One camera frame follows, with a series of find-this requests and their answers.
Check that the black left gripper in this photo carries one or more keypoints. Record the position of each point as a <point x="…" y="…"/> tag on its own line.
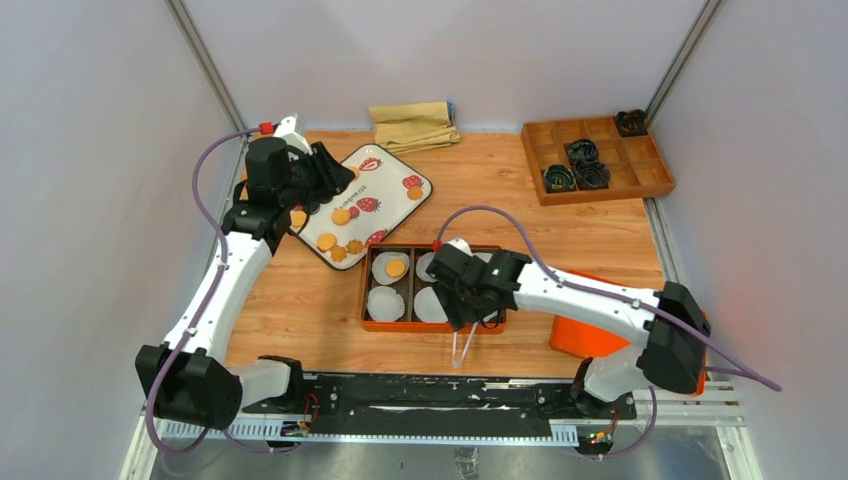
<point x="335" y="175"/>

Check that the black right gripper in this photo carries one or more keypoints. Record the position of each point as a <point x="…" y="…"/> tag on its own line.
<point x="456" y="313"/>

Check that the white strawberry tray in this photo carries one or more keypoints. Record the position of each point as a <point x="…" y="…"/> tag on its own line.
<point x="377" y="200"/>

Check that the orange compartment cookie box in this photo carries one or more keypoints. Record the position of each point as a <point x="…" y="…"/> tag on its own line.
<point x="407" y="287"/>

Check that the round yellow cookie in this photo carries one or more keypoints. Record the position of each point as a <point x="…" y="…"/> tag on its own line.
<point x="396" y="268"/>
<point x="341" y="217"/>
<point x="326" y="242"/>
<point x="298" y="219"/>

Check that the metal tongs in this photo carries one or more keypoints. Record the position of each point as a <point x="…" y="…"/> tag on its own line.
<point x="459" y="351"/>

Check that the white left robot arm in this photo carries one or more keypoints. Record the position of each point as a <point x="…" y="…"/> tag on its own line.
<point x="184" y="378"/>

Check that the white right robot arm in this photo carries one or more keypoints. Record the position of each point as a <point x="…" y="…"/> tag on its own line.
<point x="539" y="289"/>

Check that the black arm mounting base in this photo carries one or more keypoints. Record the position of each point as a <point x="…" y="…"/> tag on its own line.
<point x="431" y="406"/>

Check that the white paper cup back right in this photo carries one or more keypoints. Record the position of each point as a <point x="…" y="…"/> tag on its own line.
<point x="484" y="256"/>

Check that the white paper cup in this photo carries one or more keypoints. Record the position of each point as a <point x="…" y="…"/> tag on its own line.
<point x="378" y="265"/>
<point x="384" y="304"/>
<point x="484" y="256"/>
<point x="422" y="265"/>
<point x="427" y="307"/>

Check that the white paper cup front middle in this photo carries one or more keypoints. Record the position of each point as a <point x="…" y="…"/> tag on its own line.
<point x="427" y="307"/>

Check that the white paper cup back middle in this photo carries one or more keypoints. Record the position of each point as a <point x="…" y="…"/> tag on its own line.
<point x="422" y="265"/>

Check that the flower yellow cookie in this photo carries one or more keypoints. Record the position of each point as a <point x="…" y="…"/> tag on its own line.
<point x="338" y="254"/>
<point x="354" y="248"/>

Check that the white paper cup back left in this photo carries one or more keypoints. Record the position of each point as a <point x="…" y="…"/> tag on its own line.
<point x="378" y="265"/>

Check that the swirl yellow cookie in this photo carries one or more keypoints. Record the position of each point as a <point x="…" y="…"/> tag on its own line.
<point x="415" y="193"/>

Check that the white paper cup front left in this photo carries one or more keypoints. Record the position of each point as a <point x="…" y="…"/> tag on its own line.
<point x="384" y="304"/>

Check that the folded yellow cloth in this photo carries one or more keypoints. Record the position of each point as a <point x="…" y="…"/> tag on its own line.
<point x="408" y="128"/>

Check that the orange box lid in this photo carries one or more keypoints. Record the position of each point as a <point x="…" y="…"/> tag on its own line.
<point x="623" y="341"/>

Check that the wooden compartment organizer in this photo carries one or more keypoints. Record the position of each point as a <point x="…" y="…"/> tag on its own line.
<point x="637" y="166"/>

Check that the dark rolled item in corner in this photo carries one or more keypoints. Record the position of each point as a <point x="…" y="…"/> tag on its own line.
<point x="632" y="123"/>

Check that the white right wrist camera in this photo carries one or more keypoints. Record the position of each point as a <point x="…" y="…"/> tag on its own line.
<point x="456" y="243"/>

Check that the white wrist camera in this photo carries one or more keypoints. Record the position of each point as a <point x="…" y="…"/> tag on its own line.
<point x="456" y="243"/>
<point x="288" y="129"/>

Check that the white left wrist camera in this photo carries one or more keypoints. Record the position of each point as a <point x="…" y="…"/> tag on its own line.
<point x="288" y="129"/>

